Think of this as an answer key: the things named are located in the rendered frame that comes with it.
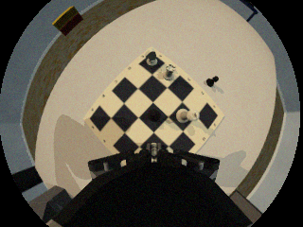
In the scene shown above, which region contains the white rook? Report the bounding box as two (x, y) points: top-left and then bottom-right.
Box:
(163, 63), (175, 80)

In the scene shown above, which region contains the white pawn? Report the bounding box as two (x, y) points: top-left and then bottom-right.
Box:
(151, 143), (156, 156)

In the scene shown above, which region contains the white knight chess piece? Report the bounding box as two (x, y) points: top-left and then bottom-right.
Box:
(145, 48), (157, 66)

